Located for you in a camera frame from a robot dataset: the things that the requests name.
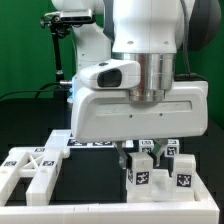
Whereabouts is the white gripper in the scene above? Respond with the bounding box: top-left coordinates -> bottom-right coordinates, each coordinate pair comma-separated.
71,81 -> 208,169

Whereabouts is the white tagged cube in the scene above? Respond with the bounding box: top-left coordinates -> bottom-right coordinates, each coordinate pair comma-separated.
139,140 -> 154,153
165,139 -> 180,158

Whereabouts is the white chair seat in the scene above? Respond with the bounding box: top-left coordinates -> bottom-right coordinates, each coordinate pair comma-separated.
126,169 -> 195,203

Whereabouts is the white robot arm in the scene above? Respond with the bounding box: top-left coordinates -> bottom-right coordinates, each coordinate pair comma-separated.
71,0 -> 221,145

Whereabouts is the white U-shaped fence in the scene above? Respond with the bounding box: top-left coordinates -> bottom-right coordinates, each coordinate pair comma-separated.
0,173 -> 219,224

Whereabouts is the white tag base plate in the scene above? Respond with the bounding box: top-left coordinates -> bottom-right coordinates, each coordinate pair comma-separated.
44,129 -> 134,150

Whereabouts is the white chair back frame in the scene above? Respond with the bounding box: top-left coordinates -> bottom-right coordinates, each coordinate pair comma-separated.
0,147 -> 70,206

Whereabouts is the black cable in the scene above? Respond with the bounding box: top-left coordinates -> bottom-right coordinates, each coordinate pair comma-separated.
0,82 -> 73,102

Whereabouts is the black camera stand pole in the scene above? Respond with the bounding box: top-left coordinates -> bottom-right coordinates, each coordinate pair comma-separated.
40,16 -> 70,99

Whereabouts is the grey camera on stand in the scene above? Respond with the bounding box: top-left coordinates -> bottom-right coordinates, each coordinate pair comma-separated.
46,9 -> 94,24

